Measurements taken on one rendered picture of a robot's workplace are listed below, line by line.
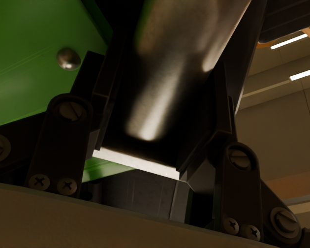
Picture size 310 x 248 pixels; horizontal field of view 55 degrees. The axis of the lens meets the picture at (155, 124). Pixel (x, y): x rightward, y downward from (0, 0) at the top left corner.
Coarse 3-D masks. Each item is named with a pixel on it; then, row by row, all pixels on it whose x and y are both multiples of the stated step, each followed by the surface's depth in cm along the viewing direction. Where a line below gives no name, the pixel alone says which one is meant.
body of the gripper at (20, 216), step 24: (0, 192) 6; (24, 192) 6; (48, 192) 6; (0, 216) 5; (24, 216) 5; (48, 216) 6; (72, 216) 6; (96, 216) 6; (120, 216) 6; (144, 216) 6; (0, 240) 5; (24, 240) 5; (48, 240) 5; (72, 240) 5; (96, 240) 5; (120, 240) 6; (144, 240) 6; (168, 240) 6; (192, 240) 6; (216, 240) 6; (240, 240) 7
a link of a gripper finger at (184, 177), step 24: (216, 72) 11; (216, 96) 10; (192, 120) 11; (216, 120) 9; (192, 144) 10; (216, 144) 10; (192, 168) 10; (264, 192) 9; (264, 216) 9; (288, 216) 9; (288, 240) 8
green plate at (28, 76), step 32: (0, 0) 12; (32, 0) 12; (64, 0) 12; (0, 32) 13; (32, 32) 13; (64, 32) 13; (96, 32) 12; (0, 64) 14; (32, 64) 14; (0, 96) 15; (32, 96) 15; (96, 160) 18
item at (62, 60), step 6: (60, 54) 13; (66, 54) 13; (72, 54) 13; (60, 60) 13; (66, 60) 13; (72, 60) 13; (78, 60) 13; (66, 66) 13; (72, 66) 13; (78, 66) 14
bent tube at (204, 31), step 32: (160, 0) 8; (192, 0) 8; (224, 0) 8; (160, 32) 9; (192, 32) 8; (224, 32) 9; (128, 64) 10; (160, 64) 9; (192, 64) 9; (128, 96) 11; (160, 96) 10; (192, 96) 10; (128, 128) 11; (160, 128) 11; (128, 160) 12; (160, 160) 12
